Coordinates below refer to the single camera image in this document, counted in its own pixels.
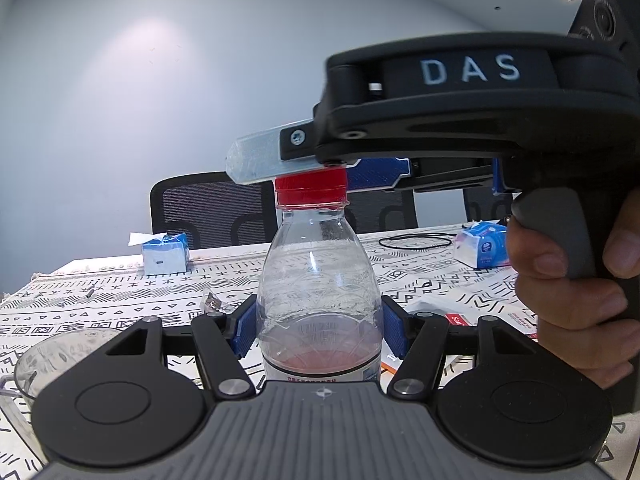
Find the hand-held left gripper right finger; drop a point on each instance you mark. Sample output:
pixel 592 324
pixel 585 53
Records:
pixel 394 327

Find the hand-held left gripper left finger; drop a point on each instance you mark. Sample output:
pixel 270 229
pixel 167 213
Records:
pixel 246 327

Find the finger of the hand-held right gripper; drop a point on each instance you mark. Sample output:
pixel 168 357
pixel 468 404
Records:
pixel 375 172
pixel 255 155

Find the black mesh office chair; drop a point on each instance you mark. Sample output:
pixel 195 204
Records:
pixel 210 205
pixel 482 205
pixel 385 212

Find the clear plastic bottle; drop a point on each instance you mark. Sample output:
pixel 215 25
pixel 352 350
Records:
pixel 320 270

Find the person's right hand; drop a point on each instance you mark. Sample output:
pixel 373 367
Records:
pixel 565 320

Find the white and red packet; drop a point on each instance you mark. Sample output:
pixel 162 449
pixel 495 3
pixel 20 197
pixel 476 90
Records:
pixel 455 319

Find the crumpled foil wrapper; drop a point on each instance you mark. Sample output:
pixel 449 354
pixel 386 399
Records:
pixel 212 304

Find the red bottle cap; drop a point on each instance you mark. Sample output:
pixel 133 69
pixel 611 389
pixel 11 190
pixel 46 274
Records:
pixel 310 187

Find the clear plastic measuring cup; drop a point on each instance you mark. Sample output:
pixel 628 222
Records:
pixel 55 355

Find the blue tissue box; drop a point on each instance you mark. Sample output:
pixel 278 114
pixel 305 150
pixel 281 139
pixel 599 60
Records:
pixel 165 257

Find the white and pink tissue packet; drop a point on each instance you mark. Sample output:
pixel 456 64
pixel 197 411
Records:
pixel 482 245

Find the patterned white tablecloth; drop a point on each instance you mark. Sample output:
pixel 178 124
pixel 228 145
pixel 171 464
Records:
pixel 125 300

